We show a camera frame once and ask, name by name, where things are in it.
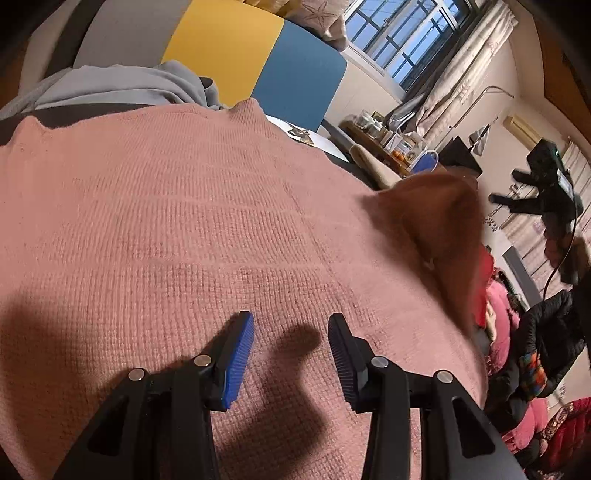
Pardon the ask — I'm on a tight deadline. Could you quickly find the white air conditioner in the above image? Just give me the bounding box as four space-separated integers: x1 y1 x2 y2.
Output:
502 114 542 145

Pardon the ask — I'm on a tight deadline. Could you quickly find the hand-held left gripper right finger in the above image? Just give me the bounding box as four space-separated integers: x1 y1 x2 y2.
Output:
328 313 529 480

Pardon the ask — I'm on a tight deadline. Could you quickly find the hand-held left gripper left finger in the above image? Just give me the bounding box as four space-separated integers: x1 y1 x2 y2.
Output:
53 310 256 480

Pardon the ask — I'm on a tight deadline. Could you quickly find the white printed pillow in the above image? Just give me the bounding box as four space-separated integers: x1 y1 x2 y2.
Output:
267 114 352 162

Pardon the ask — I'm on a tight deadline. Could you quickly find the black jacket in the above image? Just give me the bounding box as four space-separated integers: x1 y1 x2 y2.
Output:
487 288 591 444

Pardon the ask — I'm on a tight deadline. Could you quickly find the red garment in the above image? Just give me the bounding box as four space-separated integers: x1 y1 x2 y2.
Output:
475 244 496 328

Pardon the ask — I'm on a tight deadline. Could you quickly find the beige printed curtain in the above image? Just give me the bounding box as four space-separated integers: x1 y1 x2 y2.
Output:
245 0 365 51
390 0 529 139

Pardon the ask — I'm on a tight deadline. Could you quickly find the beige garment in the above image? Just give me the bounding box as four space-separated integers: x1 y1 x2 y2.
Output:
351 144 407 190

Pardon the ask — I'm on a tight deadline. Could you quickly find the pink knit sweater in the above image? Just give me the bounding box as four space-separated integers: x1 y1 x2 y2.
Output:
0 99 490 480

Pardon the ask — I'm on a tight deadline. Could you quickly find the black cable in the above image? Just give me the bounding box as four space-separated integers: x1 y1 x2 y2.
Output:
542 231 578 305

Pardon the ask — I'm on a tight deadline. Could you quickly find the pink padded jacket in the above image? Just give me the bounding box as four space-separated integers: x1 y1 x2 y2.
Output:
480 272 555 462

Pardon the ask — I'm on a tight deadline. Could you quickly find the dark monitor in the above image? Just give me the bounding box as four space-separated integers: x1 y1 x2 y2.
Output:
441 135 484 177

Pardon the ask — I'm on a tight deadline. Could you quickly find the wooden shelf with clutter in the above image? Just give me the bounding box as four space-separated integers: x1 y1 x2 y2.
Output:
339 110 437 178

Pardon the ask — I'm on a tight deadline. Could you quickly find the dark red quilted jacket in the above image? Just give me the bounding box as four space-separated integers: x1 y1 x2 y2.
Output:
540 397 591 472

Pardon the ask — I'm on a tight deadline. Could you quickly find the grey hoodie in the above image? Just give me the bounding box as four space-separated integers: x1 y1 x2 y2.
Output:
0 60 229 121

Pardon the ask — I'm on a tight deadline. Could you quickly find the grey yellow blue headboard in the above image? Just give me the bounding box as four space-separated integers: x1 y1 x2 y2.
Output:
74 0 348 132

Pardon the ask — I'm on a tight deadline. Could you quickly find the person's right forearm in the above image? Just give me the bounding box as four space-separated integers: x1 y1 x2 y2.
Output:
566 235 591 287

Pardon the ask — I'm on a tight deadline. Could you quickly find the window with white frame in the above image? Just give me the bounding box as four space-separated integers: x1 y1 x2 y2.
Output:
344 0 492 90

